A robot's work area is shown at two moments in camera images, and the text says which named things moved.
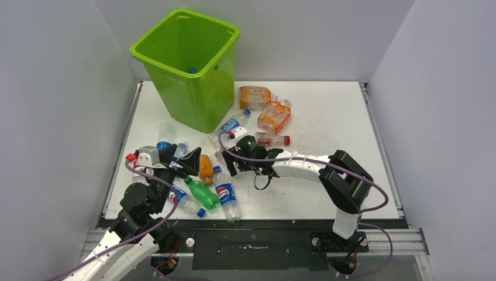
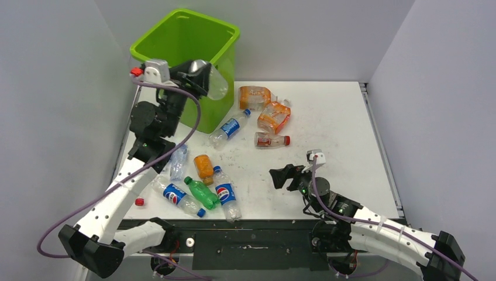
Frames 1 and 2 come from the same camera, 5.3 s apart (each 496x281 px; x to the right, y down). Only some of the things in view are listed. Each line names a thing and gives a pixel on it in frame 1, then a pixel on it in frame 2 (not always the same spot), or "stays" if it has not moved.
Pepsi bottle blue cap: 187,202 stays
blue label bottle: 229,124 stays
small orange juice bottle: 206,170 stays
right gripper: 231,159 → 290,171
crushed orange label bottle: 274,116 stays
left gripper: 190,163 → 196,82
